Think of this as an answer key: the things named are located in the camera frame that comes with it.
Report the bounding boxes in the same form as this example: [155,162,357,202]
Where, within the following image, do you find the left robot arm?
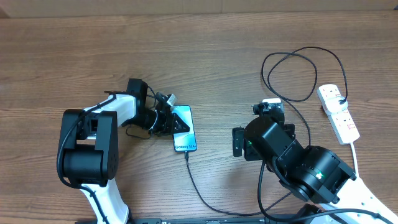
[56,78,194,223]

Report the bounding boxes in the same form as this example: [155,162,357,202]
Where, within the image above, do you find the blue Galaxy smartphone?
[171,105,197,152]

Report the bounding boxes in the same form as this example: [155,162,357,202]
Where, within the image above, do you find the white power strip cord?
[349,142,360,178]

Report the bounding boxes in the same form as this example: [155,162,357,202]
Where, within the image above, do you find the cardboard backdrop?
[1,0,397,19]

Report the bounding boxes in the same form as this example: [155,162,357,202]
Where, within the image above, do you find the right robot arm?
[232,100,397,223]

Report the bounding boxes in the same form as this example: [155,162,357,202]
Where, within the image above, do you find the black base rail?
[130,213,299,224]

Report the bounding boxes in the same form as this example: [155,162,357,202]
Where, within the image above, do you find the white power strip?
[317,84,360,144]

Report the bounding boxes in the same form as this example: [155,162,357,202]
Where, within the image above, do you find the white charger adapter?
[325,96,348,114]

